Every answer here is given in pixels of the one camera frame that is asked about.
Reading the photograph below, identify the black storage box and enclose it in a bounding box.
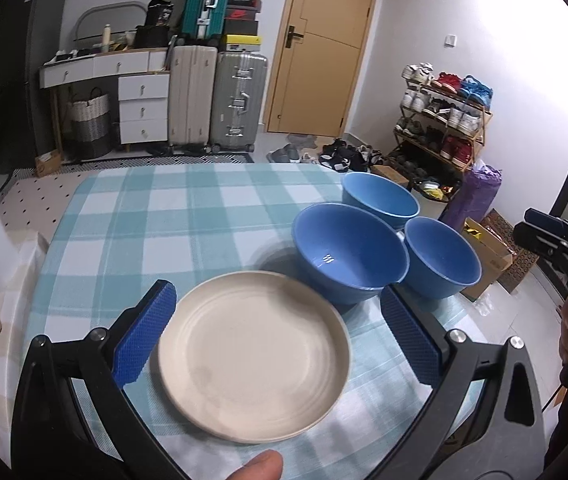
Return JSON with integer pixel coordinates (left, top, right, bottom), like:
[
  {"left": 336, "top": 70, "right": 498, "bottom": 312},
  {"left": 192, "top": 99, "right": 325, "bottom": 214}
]
[{"left": 134, "top": 24, "right": 173, "bottom": 50}]

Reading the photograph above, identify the shoe rack with shoes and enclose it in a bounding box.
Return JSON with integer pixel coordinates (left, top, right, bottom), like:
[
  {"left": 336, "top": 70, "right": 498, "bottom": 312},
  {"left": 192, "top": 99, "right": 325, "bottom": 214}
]
[{"left": 396, "top": 62, "right": 494, "bottom": 172}]

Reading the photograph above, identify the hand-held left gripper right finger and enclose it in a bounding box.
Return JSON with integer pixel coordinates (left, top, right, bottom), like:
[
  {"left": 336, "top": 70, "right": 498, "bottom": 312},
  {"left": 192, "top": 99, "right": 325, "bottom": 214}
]
[{"left": 364, "top": 284, "right": 547, "bottom": 480}]

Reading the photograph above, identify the black refrigerator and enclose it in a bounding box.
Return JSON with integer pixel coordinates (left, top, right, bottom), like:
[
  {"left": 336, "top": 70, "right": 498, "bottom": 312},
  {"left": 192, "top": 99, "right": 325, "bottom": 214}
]
[{"left": 0, "top": 0, "right": 68, "bottom": 177}]

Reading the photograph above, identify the cardboard box with yellow packet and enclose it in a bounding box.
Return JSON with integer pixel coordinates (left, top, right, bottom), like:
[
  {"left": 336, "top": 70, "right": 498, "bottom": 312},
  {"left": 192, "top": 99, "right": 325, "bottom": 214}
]
[{"left": 461, "top": 217, "right": 515, "bottom": 304}]

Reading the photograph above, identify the pile of sandals and slippers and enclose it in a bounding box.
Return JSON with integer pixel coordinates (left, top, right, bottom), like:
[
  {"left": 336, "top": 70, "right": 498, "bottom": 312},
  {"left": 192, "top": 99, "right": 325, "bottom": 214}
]
[{"left": 266, "top": 137, "right": 385, "bottom": 174}]

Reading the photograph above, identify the oval mirror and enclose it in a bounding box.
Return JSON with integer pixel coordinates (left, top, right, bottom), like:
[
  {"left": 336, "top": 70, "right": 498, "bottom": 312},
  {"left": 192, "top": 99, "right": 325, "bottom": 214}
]
[{"left": 73, "top": 3, "right": 149, "bottom": 54}]

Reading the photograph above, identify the small cardboard box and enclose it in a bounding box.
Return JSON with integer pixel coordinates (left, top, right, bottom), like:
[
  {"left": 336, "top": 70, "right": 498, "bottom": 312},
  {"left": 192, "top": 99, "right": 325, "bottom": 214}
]
[{"left": 33, "top": 151, "right": 63, "bottom": 177}]

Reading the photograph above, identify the white desk with drawers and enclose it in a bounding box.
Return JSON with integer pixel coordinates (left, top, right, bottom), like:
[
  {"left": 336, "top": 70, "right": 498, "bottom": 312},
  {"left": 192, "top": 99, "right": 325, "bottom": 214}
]
[{"left": 39, "top": 47, "right": 173, "bottom": 154}]

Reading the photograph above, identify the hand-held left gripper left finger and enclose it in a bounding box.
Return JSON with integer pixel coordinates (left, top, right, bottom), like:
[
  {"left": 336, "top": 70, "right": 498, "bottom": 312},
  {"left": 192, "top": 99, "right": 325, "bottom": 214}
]
[{"left": 11, "top": 279, "right": 185, "bottom": 480}]

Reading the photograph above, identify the beige suitcase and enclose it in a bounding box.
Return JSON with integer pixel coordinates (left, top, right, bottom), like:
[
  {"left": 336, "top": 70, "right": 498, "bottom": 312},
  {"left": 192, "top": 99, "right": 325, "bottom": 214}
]
[{"left": 168, "top": 44, "right": 219, "bottom": 154}]

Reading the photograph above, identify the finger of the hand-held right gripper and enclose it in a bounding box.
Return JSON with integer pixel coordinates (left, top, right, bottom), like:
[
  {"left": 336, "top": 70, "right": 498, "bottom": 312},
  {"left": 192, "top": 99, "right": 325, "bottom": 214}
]
[
  {"left": 512, "top": 222, "right": 568, "bottom": 267},
  {"left": 522, "top": 207, "right": 568, "bottom": 250}
]

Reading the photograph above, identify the white dotted floor mat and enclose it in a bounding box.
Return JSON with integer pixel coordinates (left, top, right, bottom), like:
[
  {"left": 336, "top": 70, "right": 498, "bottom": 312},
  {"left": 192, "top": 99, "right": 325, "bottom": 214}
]
[{"left": 0, "top": 169, "right": 95, "bottom": 242}]

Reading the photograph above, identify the teal checkered tablecloth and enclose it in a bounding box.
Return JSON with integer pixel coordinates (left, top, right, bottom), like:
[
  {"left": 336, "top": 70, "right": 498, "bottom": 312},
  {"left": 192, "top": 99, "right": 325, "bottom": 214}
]
[{"left": 11, "top": 162, "right": 470, "bottom": 480}]

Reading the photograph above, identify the brown cardboard box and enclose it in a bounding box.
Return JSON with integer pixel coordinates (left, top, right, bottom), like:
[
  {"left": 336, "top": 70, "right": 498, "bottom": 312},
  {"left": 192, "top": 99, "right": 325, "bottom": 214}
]
[{"left": 371, "top": 163, "right": 410, "bottom": 189}]

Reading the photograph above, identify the black bag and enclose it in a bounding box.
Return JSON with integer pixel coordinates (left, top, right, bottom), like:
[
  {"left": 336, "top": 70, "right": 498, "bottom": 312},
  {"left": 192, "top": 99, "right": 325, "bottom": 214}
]
[{"left": 146, "top": 0, "right": 174, "bottom": 29}]

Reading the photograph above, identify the teal suitcase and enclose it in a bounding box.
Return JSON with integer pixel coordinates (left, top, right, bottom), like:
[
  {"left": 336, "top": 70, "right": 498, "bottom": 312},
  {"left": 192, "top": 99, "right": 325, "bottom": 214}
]
[{"left": 180, "top": 0, "right": 237, "bottom": 44}]

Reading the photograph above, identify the patterned black white rug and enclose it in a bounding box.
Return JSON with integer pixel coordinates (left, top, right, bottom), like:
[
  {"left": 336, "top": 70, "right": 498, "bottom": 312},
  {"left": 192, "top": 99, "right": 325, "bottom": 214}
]
[{"left": 12, "top": 152, "right": 255, "bottom": 177}]

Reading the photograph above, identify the red and black shoe box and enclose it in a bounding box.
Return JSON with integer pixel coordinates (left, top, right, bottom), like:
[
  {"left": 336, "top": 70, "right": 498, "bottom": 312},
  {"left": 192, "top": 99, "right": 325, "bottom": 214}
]
[{"left": 223, "top": 7, "right": 260, "bottom": 22}]

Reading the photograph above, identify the woven laundry basket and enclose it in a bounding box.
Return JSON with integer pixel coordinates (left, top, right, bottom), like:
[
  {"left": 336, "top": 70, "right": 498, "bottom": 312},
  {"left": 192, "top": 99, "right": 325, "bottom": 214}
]
[{"left": 66, "top": 87, "right": 112, "bottom": 159}]

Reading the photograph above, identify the purple plastic bag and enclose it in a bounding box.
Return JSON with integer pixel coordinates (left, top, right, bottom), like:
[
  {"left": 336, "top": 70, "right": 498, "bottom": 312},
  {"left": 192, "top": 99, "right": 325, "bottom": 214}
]
[{"left": 438, "top": 159, "right": 504, "bottom": 234}]

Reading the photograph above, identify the silver suitcase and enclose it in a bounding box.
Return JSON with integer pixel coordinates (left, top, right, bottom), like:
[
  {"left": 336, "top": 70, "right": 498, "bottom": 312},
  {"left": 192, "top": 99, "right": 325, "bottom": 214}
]
[{"left": 208, "top": 50, "right": 269, "bottom": 154}]

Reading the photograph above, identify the yellow snack bag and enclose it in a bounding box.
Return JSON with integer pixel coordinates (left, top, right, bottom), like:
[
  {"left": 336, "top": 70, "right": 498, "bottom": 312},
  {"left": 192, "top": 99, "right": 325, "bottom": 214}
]
[{"left": 421, "top": 182, "right": 453, "bottom": 202}]

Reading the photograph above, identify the wooden door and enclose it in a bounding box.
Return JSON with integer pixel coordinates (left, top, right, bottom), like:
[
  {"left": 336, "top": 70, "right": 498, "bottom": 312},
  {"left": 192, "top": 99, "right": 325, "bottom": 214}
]
[{"left": 261, "top": 0, "right": 384, "bottom": 136}]

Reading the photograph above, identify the wooden shoe rack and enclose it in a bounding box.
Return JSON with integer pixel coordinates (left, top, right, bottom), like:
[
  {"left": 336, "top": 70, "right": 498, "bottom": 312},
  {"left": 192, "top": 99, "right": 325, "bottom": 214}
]
[{"left": 393, "top": 79, "right": 494, "bottom": 202}]

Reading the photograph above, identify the person's left hand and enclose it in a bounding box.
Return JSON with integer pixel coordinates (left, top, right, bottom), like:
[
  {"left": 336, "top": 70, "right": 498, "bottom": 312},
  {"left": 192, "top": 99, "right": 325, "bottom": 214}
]
[{"left": 223, "top": 449, "right": 285, "bottom": 480}]

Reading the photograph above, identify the blue bowl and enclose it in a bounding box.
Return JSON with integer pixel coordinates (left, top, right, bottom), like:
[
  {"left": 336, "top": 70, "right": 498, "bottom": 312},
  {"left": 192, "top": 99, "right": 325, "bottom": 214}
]
[
  {"left": 292, "top": 203, "right": 410, "bottom": 306},
  {"left": 341, "top": 172, "right": 421, "bottom": 232},
  {"left": 403, "top": 217, "right": 483, "bottom": 300}
]

